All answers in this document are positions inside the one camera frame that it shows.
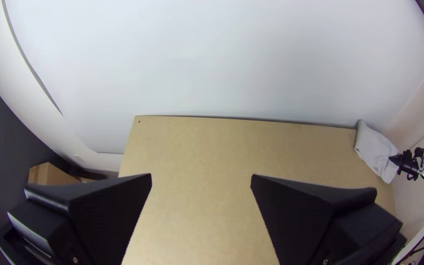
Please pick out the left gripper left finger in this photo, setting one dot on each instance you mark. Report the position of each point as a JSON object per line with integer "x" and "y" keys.
{"x": 98, "y": 217}

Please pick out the grey t-shirt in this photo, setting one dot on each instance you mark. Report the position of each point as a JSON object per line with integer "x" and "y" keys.
{"x": 374, "y": 151}

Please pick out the large cardboard box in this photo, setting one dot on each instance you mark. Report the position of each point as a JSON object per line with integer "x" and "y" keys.
{"x": 50, "y": 174}

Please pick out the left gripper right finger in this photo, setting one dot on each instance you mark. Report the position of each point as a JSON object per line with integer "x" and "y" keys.
{"x": 300, "y": 217}

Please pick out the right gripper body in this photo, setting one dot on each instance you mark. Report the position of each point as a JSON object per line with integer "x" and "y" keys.
{"x": 403, "y": 163}

